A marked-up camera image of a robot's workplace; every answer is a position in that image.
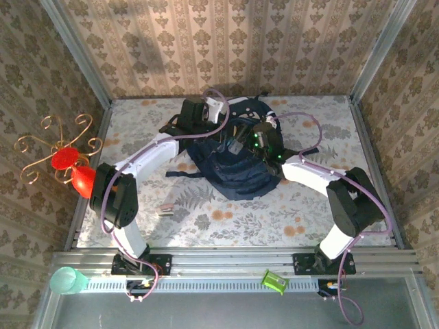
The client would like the floral print tablecloth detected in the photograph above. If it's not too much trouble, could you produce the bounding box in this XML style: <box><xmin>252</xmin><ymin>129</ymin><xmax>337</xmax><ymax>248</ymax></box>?
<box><xmin>77</xmin><ymin>95</ymin><xmax>394</xmax><ymax>248</ymax></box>

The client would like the red egg-shaped vase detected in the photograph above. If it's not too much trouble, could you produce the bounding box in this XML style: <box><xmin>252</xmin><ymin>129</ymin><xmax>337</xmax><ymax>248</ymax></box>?
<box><xmin>71</xmin><ymin>165</ymin><xmax>97</xmax><ymax>199</ymax></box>

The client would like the gold wire red disc ornament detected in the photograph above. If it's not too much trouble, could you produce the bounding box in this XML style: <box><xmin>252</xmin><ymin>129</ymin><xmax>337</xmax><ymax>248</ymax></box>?
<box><xmin>13</xmin><ymin>114</ymin><xmax>104</xmax><ymax>186</ymax></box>

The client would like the aluminium side rail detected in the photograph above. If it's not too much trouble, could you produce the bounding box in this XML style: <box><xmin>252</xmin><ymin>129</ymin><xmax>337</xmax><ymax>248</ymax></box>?
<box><xmin>348</xmin><ymin>96</ymin><xmax>405</xmax><ymax>250</ymax></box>
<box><xmin>64</xmin><ymin>102</ymin><xmax>113</xmax><ymax>250</ymax></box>

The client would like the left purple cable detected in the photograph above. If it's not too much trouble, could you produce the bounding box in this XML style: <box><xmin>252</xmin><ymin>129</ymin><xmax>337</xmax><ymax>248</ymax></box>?
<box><xmin>102</xmin><ymin>88</ymin><xmax>230</xmax><ymax>304</ymax></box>

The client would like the aluminium frame post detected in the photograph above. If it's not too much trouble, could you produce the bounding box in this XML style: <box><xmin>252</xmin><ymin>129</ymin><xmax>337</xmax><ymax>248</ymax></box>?
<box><xmin>350</xmin><ymin>0</ymin><xmax>418</xmax><ymax>101</ymax></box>
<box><xmin>38</xmin><ymin>0</ymin><xmax>113</xmax><ymax>108</ymax></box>

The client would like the grey metal sheet panel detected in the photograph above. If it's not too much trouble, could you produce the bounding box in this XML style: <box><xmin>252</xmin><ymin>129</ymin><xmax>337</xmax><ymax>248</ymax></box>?
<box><xmin>34</xmin><ymin>277</ymin><xmax>429</xmax><ymax>329</ymax></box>

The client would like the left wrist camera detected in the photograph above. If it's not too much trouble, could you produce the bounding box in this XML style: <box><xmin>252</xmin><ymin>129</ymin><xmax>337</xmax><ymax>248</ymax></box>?
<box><xmin>204</xmin><ymin>97</ymin><xmax>224</xmax><ymax>125</ymax></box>

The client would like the navy blue backpack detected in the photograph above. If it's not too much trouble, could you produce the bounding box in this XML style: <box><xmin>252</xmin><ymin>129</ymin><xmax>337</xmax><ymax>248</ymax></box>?
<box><xmin>166</xmin><ymin>91</ymin><xmax>285</xmax><ymax>202</ymax></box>

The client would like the teal plastic cup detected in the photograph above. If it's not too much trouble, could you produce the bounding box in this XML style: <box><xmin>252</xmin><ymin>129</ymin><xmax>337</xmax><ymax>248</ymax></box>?
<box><xmin>49</xmin><ymin>266</ymin><xmax>89</xmax><ymax>295</ymax></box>

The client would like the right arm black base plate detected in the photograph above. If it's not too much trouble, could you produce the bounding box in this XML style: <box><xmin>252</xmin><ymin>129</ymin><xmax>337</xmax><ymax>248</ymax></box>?
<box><xmin>292</xmin><ymin>252</ymin><xmax>357</xmax><ymax>276</ymax></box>

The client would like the aluminium front rail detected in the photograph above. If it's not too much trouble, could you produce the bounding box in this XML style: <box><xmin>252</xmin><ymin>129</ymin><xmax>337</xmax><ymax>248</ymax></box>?
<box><xmin>51</xmin><ymin>246</ymin><xmax>423</xmax><ymax>277</ymax></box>

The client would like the small circuit board with wires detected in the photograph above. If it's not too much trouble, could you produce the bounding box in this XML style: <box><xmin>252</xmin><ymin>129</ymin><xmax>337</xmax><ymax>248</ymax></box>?
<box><xmin>317</xmin><ymin>278</ymin><xmax>348</xmax><ymax>302</ymax></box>
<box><xmin>125</xmin><ymin>278</ymin><xmax>162</xmax><ymax>303</ymax></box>

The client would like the purple cable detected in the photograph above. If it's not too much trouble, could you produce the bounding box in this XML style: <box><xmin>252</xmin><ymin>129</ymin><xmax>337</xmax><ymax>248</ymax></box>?
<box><xmin>270</xmin><ymin>111</ymin><xmax>392</xmax><ymax>325</ymax></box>
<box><xmin>102</xmin><ymin>88</ymin><xmax>230</xmax><ymax>304</ymax></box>

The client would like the white slotted cable duct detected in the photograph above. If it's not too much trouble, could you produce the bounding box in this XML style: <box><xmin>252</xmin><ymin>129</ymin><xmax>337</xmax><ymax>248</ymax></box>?
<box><xmin>84</xmin><ymin>276</ymin><xmax>320</xmax><ymax>294</ymax></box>

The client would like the green pencil sharpener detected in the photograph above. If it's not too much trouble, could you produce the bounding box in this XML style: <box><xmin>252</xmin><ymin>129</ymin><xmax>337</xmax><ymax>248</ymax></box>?
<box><xmin>261</xmin><ymin>269</ymin><xmax>289</xmax><ymax>295</ymax></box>

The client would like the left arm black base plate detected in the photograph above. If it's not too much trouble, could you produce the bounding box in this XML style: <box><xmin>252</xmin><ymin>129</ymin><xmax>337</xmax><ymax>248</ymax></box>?
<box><xmin>111</xmin><ymin>253</ymin><xmax>172</xmax><ymax>277</ymax></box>

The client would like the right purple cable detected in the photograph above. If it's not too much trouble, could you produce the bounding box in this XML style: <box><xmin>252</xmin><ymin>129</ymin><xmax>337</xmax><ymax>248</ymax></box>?
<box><xmin>270</xmin><ymin>111</ymin><xmax>392</xmax><ymax>325</ymax></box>

